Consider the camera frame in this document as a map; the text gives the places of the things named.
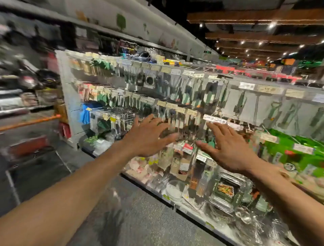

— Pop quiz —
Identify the person's left hand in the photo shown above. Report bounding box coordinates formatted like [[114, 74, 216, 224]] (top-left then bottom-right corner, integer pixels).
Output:
[[121, 114, 179, 158]]

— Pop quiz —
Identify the person's right hand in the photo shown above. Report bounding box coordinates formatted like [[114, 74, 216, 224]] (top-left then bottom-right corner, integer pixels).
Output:
[[195, 122, 261, 175]]

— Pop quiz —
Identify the kitchen tools display rack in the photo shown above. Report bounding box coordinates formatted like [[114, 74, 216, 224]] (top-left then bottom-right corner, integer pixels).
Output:
[[55, 49, 324, 246]]

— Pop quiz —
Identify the orange wire shopping cart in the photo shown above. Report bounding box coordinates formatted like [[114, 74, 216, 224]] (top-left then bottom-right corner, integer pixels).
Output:
[[0, 114, 74, 206]]

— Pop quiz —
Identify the person's left forearm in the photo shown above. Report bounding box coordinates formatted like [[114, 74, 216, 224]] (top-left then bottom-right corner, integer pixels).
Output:
[[0, 142, 131, 246]]

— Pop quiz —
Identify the background cookware shelf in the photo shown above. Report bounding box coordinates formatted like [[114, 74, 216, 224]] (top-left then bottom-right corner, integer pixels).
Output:
[[0, 0, 61, 117]]

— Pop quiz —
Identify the steel baking tray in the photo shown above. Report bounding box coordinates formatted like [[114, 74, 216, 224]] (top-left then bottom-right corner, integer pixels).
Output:
[[209, 172, 249, 213]]

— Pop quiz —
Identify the group of green packets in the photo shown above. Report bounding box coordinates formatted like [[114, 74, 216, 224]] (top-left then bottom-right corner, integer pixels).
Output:
[[261, 129, 324, 178]]

